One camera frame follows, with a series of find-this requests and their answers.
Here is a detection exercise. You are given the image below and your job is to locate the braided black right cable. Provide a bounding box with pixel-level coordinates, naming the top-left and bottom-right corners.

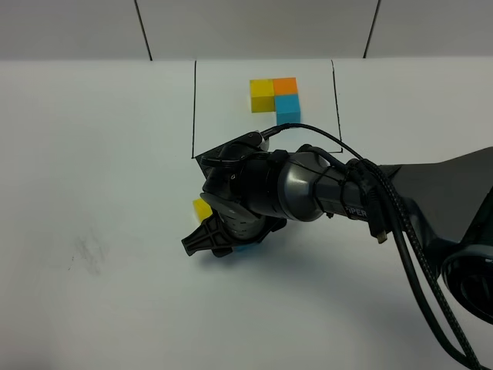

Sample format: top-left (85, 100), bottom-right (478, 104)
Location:
top-left (203, 122), bottom-right (487, 370)

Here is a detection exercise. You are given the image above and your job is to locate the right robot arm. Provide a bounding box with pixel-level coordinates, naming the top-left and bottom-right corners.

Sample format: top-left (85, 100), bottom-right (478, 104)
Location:
top-left (183, 143), bottom-right (492, 322)

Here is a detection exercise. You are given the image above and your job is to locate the template blue cube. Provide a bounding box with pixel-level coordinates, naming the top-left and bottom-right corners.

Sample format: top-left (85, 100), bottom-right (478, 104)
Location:
top-left (275, 94), bottom-right (301, 125)

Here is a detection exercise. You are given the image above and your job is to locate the template orange cube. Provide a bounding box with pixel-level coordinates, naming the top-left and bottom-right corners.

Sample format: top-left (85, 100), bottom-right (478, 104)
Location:
top-left (273, 77), bottom-right (298, 96)

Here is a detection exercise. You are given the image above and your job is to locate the template yellow cube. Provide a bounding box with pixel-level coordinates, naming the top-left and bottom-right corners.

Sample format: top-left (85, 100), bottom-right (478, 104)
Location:
top-left (250, 79), bottom-right (275, 113)

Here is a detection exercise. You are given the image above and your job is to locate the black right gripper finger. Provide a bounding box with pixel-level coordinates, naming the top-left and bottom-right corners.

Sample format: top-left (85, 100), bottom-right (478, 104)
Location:
top-left (182, 214), bottom-right (234, 257)

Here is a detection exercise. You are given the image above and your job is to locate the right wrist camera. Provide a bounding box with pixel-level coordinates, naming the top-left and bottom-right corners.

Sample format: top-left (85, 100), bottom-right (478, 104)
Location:
top-left (195, 131), bottom-right (269, 178)

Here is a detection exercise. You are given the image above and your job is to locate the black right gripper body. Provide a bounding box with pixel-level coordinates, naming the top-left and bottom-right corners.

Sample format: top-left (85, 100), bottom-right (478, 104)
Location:
top-left (200, 192), bottom-right (287, 247)

